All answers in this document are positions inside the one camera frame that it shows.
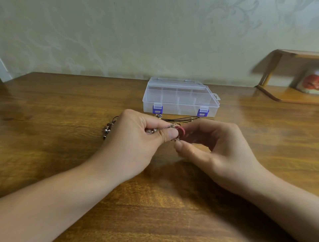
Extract person's left hand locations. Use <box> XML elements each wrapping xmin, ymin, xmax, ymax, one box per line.
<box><xmin>92</xmin><ymin>109</ymin><xmax>179</xmax><ymax>185</ymax></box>

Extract person's right hand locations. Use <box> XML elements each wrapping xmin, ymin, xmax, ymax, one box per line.
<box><xmin>174</xmin><ymin>119</ymin><xmax>272</xmax><ymax>197</ymax></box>

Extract clear plastic organizer box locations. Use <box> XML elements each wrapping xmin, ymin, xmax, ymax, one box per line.
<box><xmin>143</xmin><ymin>77</ymin><xmax>221</xmax><ymax>118</ymax></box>

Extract person's left forearm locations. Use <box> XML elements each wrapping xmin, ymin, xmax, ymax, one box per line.
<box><xmin>0</xmin><ymin>156</ymin><xmax>120</xmax><ymax>242</ymax></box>

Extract person's right forearm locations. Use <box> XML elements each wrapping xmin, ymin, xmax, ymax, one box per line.
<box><xmin>242</xmin><ymin>172</ymin><xmax>319</xmax><ymax>242</ymax></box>

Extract wooden shelf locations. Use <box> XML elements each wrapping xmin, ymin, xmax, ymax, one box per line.
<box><xmin>255</xmin><ymin>49</ymin><xmax>319</xmax><ymax>105</ymax></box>

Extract white printed mug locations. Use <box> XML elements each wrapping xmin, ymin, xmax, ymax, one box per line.
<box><xmin>297</xmin><ymin>67</ymin><xmax>319</xmax><ymax>95</ymax></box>

